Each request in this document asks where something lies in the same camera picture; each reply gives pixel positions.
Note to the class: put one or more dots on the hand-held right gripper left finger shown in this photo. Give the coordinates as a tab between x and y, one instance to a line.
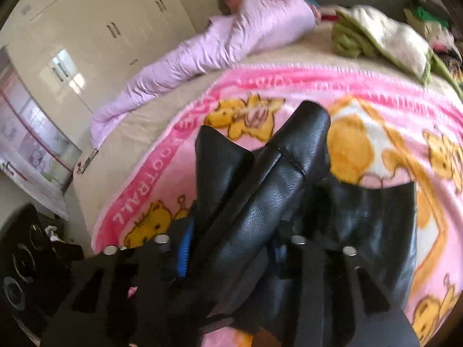
185	249

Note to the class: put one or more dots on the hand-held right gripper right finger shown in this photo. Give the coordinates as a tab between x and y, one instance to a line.
305	271

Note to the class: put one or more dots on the black leather jacket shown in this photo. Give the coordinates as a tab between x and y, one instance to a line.
260	202

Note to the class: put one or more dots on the pile of folded clothes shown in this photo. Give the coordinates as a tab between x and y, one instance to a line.
434	29

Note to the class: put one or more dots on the black device with round dials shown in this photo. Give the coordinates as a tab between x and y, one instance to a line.
25	260

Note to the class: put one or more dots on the pink printed bear blanket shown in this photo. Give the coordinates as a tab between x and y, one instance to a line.
253	79

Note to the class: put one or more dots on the pink trimmed white panel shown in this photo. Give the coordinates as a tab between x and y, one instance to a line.
32	126

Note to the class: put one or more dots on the cream wardrobe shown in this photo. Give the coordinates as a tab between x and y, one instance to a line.
108	43

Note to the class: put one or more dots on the lilac quilt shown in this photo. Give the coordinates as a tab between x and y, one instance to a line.
260	21

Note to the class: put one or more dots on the green and cream fleece blanket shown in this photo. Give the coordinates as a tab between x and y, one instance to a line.
390	36

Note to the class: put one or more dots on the blue and pink cloth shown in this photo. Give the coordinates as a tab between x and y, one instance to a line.
311	3

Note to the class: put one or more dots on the metal bed corner bracket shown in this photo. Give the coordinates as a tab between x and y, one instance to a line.
86	161

